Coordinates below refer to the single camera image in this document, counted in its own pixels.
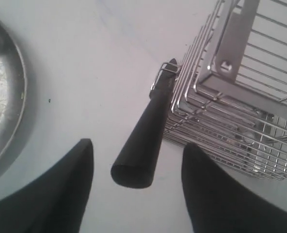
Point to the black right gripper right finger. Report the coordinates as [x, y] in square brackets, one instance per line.
[217, 203]

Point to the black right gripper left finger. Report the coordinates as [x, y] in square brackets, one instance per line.
[56, 201]

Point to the black handled serrated knife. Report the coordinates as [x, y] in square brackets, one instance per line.
[136, 163]

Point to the round steel plate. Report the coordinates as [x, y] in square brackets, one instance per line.
[13, 88]

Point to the chrome wire utensil holder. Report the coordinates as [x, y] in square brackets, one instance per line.
[230, 94]

